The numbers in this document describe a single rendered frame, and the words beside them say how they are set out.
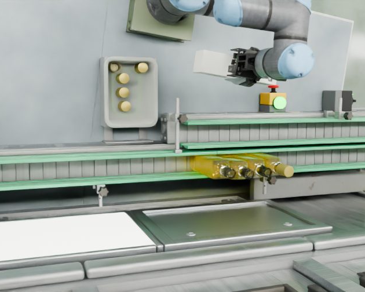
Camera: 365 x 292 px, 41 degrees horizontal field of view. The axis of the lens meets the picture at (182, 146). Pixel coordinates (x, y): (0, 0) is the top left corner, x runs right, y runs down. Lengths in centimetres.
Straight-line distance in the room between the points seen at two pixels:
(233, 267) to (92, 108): 78
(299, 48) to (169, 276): 56
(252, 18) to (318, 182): 92
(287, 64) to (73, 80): 78
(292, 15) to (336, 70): 93
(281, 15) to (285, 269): 57
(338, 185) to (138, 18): 95
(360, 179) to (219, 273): 100
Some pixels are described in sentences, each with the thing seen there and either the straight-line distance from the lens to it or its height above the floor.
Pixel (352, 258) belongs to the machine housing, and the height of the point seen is 143.
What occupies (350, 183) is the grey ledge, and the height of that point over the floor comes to 88.
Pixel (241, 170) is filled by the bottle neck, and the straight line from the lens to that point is 141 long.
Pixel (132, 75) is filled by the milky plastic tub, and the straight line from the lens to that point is 163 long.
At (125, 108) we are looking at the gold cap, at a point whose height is 81.
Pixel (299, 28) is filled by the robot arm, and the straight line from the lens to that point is 111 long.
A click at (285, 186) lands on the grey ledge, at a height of 88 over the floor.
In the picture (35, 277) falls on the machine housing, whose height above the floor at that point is 139.
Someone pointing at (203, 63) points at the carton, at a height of 111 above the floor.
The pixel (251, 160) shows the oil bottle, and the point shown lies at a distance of 146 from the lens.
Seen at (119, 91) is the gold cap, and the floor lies 81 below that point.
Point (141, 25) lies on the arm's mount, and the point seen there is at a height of 83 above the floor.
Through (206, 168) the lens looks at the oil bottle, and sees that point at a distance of 146.
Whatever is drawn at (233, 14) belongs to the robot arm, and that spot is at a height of 141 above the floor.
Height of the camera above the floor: 235
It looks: 69 degrees down
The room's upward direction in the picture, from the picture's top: 109 degrees clockwise
